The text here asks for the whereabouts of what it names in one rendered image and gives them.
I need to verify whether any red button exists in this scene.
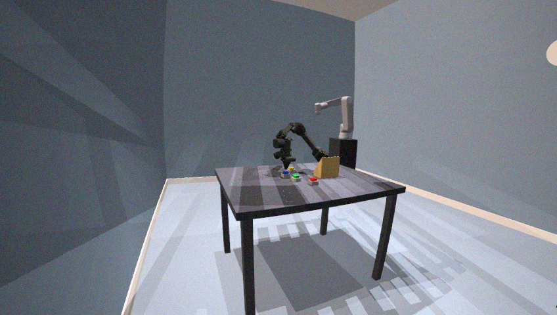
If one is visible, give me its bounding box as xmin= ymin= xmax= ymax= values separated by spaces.
xmin=308 ymin=178 xmax=319 ymax=186

